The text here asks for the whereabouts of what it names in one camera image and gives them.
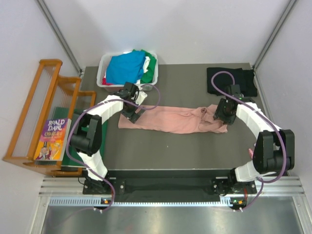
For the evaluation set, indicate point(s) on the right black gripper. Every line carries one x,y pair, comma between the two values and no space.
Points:
219,113

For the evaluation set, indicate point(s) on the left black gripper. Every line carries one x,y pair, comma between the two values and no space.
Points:
131,113

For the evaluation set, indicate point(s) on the pink t shirt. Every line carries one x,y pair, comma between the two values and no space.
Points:
177,120

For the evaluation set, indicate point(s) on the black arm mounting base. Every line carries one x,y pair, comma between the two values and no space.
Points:
207,182

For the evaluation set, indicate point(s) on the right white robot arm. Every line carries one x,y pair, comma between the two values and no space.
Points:
274,147

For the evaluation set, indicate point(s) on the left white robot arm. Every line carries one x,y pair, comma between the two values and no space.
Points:
85,136

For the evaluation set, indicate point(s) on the white plastic laundry basket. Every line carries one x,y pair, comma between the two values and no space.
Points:
103,64

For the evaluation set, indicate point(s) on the red t shirt in basket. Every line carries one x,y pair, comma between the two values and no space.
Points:
104,81

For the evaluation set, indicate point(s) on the green t shirt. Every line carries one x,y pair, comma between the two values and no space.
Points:
152,64

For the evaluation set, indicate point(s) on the folded black t shirt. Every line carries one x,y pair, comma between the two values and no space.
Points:
244,78

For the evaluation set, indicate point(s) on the blue t shirt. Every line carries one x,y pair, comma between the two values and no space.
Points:
124,68

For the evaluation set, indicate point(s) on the pink small object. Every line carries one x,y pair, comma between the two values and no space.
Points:
251,152

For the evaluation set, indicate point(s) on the white t shirt in basket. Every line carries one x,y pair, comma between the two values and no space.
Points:
143,74

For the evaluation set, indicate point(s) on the wooden rack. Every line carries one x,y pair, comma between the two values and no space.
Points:
49,92

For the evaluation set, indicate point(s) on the Roald Dahl book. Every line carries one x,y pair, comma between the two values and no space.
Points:
53,139

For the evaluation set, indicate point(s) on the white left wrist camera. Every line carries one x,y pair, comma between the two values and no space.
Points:
140,97

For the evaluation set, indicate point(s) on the grey slotted cable duct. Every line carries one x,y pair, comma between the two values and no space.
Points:
104,202

